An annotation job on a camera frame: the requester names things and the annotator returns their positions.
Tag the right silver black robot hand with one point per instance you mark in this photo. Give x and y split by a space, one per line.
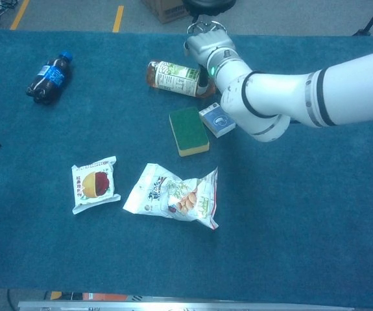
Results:
205 43

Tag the tea bottle white green label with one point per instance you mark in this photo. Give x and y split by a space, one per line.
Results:
170 77

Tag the light blue card box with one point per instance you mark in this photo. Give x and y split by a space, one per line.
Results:
218 121

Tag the green yellow sponge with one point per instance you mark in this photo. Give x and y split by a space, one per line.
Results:
189 133

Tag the small white snack packet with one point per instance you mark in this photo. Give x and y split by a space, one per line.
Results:
92 188

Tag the large white cracker bag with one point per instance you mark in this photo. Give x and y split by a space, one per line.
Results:
160 194

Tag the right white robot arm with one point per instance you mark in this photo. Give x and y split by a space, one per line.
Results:
303 94

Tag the cola bottle with blue cap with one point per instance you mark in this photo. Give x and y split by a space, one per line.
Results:
48 81

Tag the black stool chrome base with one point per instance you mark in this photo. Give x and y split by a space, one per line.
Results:
205 4

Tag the cardboard box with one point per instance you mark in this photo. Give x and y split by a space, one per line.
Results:
166 11

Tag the blue felt table cloth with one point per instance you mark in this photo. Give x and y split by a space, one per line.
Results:
270 226

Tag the orange floor box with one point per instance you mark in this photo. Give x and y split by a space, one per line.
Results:
108 296

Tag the aluminium frame rail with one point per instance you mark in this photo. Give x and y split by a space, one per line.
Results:
173 306

